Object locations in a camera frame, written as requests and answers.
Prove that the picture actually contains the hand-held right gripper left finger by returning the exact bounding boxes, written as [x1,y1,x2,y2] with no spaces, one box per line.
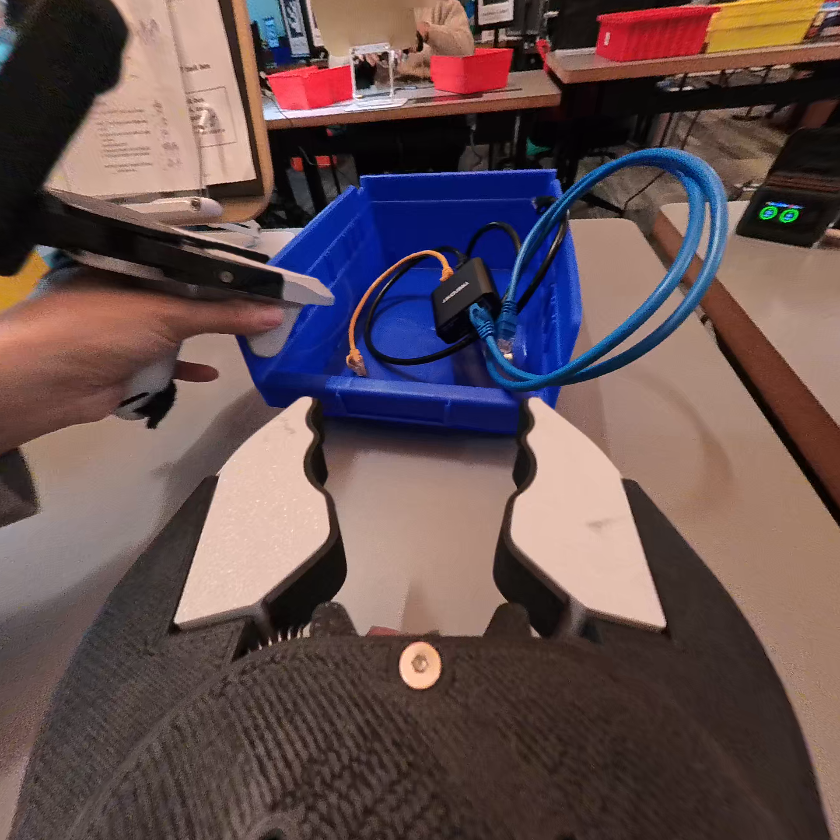
[172,397,347,657]

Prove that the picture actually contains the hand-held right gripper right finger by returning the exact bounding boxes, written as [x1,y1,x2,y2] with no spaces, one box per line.
[493,399,667,637]

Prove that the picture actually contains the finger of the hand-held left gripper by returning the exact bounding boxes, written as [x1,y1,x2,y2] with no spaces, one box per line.
[64,241,337,309]
[39,189,271,265]

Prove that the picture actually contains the orange ethernet cable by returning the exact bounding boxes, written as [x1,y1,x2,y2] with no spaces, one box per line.
[346,249,455,378]

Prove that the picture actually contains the black adapter cable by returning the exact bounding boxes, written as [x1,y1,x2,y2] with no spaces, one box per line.
[363,196,571,366]

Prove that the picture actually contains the blue plastic bin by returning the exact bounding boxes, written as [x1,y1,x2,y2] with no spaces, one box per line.
[238,169,581,435]

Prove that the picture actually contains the black adapter box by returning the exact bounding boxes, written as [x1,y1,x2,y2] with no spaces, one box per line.
[431,257,505,344]

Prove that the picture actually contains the blue ethernet cable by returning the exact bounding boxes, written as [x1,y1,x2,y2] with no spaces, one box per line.
[469,147,729,393]

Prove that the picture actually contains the background office desk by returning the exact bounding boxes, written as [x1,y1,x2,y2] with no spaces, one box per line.
[545,41,840,86]
[262,69,563,131]

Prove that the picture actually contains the grey desk with brown edge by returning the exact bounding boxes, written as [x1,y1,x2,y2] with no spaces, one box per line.
[653,200,840,506]

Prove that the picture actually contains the person's left hand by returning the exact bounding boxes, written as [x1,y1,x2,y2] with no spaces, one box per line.
[0,283,284,454]

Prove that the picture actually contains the printed paper sheets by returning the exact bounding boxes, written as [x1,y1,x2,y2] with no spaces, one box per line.
[56,0,257,198]

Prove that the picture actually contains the white document stand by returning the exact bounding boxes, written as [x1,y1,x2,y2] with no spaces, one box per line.
[46,0,296,240]

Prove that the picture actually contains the clear acrylic sign holder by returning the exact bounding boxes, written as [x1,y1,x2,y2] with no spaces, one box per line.
[350,42,409,109]

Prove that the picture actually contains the red plastic bin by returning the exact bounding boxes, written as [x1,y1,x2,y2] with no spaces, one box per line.
[596,5,719,63]
[430,47,514,94]
[268,64,355,111]

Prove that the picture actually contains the black device with green display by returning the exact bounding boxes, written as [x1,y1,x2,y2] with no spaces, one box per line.
[735,128,840,249]

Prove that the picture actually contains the yellow plastic bin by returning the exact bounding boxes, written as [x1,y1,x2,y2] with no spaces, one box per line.
[705,0,824,53]

